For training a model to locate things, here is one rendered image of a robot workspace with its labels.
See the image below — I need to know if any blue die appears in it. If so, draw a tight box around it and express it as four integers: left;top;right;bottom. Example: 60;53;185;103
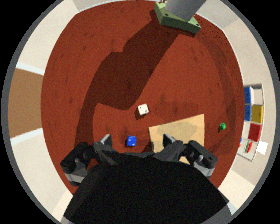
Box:
127;136;136;146

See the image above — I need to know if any tan square mat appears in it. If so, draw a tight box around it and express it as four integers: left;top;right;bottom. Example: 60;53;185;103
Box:
149;114;204;153

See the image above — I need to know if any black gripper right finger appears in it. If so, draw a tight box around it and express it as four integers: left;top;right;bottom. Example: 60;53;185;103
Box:
151;134;218;179

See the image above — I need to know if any green die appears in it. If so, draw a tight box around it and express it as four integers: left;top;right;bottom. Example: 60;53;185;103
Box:
220;123;226;130

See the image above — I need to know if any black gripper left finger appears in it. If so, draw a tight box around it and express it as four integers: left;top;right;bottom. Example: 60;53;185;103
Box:
60;134;131;187

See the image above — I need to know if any white die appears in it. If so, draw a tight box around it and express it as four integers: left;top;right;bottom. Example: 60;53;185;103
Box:
138;104;148;115

